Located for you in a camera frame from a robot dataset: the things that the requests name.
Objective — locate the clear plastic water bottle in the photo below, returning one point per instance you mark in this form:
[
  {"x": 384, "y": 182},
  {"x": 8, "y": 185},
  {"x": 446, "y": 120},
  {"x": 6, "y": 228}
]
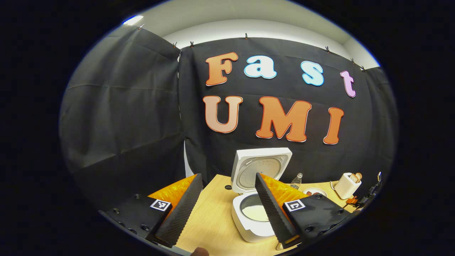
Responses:
[{"x": 296, "y": 181}]

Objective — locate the white rice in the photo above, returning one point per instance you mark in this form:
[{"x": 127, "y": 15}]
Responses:
[{"x": 256, "y": 213}]

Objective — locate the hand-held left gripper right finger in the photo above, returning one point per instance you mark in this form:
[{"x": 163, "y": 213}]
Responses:
[{"x": 273, "y": 217}]

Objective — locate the white toaster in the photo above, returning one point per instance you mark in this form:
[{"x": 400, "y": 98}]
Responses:
[{"x": 343, "y": 188}]

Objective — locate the brown round-topped toast slice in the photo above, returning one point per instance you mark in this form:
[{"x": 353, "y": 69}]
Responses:
[{"x": 358, "y": 176}]

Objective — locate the white rice cooker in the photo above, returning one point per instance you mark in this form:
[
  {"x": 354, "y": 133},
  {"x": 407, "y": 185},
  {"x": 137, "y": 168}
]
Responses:
[{"x": 249, "y": 231}]

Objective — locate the pale square toast slice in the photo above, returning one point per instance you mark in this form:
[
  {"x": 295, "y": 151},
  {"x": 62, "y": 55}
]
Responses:
[{"x": 353, "y": 178}]

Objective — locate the white round plate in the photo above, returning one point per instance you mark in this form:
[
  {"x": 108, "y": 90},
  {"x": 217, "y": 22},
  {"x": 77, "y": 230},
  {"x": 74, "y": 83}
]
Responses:
[{"x": 318, "y": 190}]

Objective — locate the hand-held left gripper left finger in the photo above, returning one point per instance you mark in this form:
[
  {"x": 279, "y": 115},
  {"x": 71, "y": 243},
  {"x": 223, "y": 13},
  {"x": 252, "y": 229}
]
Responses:
[{"x": 181, "y": 213}]

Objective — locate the ceiling light panel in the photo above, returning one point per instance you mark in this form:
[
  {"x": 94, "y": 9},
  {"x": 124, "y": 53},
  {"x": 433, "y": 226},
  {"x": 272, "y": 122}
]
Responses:
[{"x": 133, "y": 20}]

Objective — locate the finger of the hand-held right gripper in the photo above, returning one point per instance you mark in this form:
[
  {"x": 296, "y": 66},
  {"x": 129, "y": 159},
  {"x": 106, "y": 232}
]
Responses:
[{"x": 351, "y": 201}]

